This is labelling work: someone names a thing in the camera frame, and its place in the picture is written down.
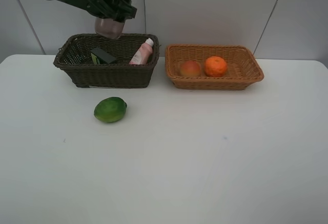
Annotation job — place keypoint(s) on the black green pump bottle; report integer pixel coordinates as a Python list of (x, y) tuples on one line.
[(100, 56)]

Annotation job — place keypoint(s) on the purple translucent plastic cup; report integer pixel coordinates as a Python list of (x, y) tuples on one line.
[(109, 28)]

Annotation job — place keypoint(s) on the pink bottle white cap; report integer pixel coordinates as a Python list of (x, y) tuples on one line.
[(143, 53)]

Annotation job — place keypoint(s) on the green lime fruit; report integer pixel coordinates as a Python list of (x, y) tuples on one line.
[(110, 110)]

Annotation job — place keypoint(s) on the orange tangerine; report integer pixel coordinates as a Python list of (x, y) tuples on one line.
[(215, 66)]

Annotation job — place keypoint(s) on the red yellow peach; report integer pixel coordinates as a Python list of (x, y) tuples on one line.
[(190, 69)]

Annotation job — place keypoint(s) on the light orange wicker basket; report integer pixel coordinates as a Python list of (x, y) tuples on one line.
[(243, 69)]

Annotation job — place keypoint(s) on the dark brown wicker basket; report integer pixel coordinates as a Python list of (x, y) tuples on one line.
[(75, 58)]

